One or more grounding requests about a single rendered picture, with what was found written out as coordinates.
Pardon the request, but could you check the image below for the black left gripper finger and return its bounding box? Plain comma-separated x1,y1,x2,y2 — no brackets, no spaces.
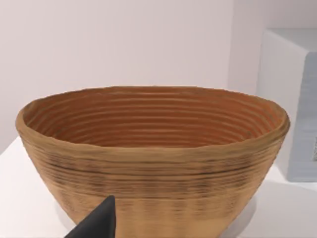
63,195,117,238

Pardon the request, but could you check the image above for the brown woven basket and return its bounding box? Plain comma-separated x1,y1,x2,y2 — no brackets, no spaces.
15,85,290,238

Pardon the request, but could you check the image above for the pale grey cabinet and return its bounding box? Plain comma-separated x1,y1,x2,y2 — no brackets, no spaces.
254,27,317,182

